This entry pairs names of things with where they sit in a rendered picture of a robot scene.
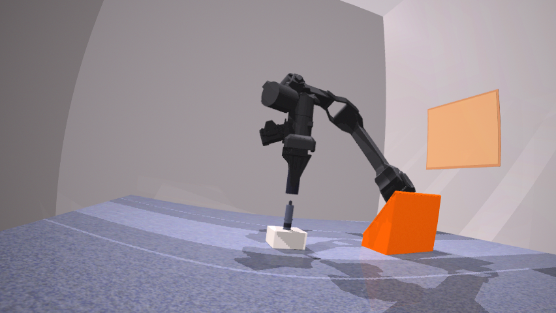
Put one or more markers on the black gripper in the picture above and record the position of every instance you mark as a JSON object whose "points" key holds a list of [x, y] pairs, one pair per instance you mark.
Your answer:
{"points": [[297, 144]]}

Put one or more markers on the white rectangular block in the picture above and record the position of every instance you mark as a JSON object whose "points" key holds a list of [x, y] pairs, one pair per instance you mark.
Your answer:
{"points": [[279, 238]]}

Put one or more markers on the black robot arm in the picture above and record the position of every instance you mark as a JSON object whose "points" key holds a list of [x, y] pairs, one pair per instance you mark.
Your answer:
{"points": [[294, 96]]}

